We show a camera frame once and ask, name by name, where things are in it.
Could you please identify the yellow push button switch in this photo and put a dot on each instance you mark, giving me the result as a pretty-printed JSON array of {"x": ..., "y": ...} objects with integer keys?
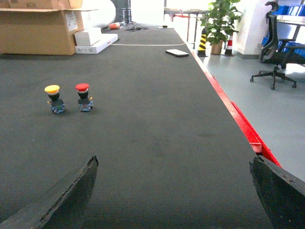
[{"x": 57, "y": 104}]

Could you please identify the black smartphone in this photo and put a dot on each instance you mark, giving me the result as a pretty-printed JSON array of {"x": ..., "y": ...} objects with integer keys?
[{"x": 177, "y": 53}]

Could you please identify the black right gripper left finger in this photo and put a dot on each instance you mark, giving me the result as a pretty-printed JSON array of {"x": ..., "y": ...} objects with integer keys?
[{"x": 63, "y": 206}]

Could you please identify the white small box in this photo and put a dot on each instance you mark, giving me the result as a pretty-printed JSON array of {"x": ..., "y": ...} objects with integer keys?
[{"x": 88, "y": 37}]

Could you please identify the red metal table frame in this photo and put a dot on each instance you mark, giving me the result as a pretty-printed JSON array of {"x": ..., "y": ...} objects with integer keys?
[{"x": 204, "y": 129}]

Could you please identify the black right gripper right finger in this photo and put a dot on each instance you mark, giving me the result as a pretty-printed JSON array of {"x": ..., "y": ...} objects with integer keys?
[{"x": 281, "y": 194}]

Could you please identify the black office chair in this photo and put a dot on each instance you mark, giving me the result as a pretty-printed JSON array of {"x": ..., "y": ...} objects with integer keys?
[{"x": 276, "y": 52}]

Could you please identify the red push button switch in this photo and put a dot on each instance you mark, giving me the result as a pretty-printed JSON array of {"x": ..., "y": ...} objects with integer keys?
[{"x": 85, "y": 102}]

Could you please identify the green potted plant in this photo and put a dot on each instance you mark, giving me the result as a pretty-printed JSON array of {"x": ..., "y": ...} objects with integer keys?
[{"x": 220, "y": 23}]

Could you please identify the red white traffic cone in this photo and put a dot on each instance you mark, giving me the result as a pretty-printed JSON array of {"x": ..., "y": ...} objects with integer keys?
[{"x": 229, "y": 47}]

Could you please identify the large brown cardboard box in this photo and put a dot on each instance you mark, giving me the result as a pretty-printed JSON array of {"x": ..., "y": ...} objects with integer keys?
[{"x": 41, "y": 28}]

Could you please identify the yellow black traffic cone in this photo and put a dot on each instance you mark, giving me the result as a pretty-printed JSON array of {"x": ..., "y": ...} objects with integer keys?
[{"x": 202, "y": 44}]

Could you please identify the dark grey table mat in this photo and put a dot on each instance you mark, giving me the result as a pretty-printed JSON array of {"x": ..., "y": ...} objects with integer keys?
[{"x": 137, "y": 185}]

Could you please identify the white flat box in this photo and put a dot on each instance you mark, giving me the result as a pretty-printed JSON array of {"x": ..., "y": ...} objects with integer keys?
[{"x": 103, "y": 43}]

